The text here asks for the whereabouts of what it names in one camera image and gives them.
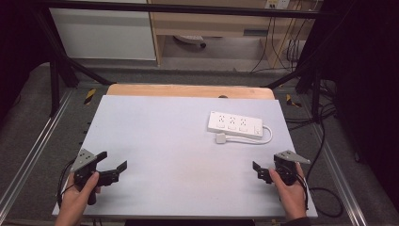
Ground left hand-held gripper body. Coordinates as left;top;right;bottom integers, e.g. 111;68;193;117
71;148;120;206

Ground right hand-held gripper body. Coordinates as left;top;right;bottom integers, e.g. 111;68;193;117
273;150;311;186

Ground person's right hand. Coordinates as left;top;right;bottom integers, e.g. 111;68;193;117
268;162;309;221

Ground person's left hand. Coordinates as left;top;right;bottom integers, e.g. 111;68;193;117
57;171;102;218

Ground white power strip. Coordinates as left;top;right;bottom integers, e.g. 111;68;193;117
207;110;264;140

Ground black metal stand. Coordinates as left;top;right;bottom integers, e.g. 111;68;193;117
265;60;325;124
32;8;116;118

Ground wooden table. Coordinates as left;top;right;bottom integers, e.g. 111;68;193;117
105;83;277;101

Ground black curtain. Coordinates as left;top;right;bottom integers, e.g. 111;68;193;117
309;0;399;205
0;0;53;114

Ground white cabinet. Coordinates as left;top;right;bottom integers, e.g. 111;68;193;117
49;0;157;61

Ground light wooden desk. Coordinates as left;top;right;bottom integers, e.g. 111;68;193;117
147;0;324;69

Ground black metal crossbar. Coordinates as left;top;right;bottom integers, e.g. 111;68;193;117
31;0;328;19

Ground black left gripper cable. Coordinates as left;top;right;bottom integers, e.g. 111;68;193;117
56;157;77;209

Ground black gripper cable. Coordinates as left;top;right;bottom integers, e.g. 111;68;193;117
56;157;77;209
294;121;345;219

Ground white power strip cable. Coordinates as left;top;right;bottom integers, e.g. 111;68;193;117
223;124;274;146

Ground aluminium floor rail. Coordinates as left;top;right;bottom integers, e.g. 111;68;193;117
309;121;370;226
0;89;75;215

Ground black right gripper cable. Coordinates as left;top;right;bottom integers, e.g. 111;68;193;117
294;121;345;219

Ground black floor cables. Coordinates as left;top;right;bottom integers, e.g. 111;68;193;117
284;76;338;133

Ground hanging black cables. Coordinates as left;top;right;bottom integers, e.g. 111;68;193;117
249;13;307;73

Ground white wall socket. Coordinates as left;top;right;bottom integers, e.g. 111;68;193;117
263;0;292;10

